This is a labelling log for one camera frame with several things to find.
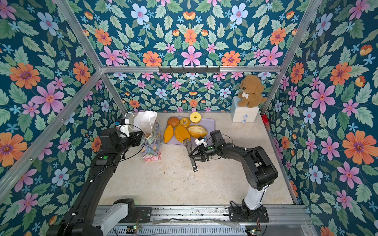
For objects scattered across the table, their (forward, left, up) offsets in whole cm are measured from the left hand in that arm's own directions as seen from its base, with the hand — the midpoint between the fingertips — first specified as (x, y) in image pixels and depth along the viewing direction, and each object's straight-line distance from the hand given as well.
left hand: (143, 131), depth 76 cm
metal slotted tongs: (+1, -23, -18) cm, 29 cm away
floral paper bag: (+13, +3, -8) cm, 16 cm away
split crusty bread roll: (+13, -29, -21) cm, 38 cm away
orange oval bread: (+13, -18, -22) cm, 31 cm away
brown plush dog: (+23, -65, +3) cm, 69 cm away
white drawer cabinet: (+23, -63, -18) cm, 70 cm away
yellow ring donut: (+25, -28, -23) cm, 44 cm away
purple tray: (+23, -39, -26) cm, 52 cm away
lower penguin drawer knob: (+22, -66, -24) cm, 73 cm away
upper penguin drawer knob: (+22, -66, -19) cm, 72 cm away
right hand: (-11, -24, -13) cm, 30 cm away
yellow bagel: (+25, -20, -24) cm, 40 cm away
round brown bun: (+25, -12, -22) cm, 35 cm away
